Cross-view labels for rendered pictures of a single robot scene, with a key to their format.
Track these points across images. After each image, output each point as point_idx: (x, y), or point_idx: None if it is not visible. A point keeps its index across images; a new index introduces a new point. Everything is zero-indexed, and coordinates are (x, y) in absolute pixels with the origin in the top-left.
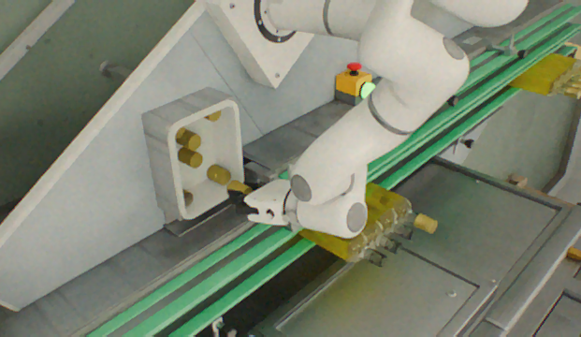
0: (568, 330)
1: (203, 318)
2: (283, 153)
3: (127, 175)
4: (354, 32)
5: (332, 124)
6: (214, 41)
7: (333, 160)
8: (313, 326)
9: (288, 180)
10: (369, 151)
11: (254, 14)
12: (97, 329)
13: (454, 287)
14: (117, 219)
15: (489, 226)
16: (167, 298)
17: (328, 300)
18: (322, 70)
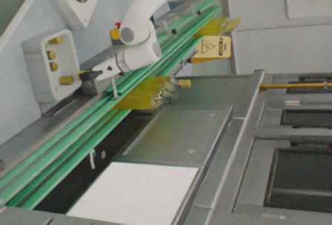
0: (275, 114)
1: (84, 151)
2: (98, 64)
3: (18, 79)
4: None
5: (117, 51)
6: (49, 4)
7: (141, 9)
8: (145, 148)
9: None
10: (156, 1)
11: None
12: (27, 159)
13: (211, 113)
14: (16, 108)
15: (216, 92)
16: (61, 138)
17: (148, 138)
18: (102, 27)
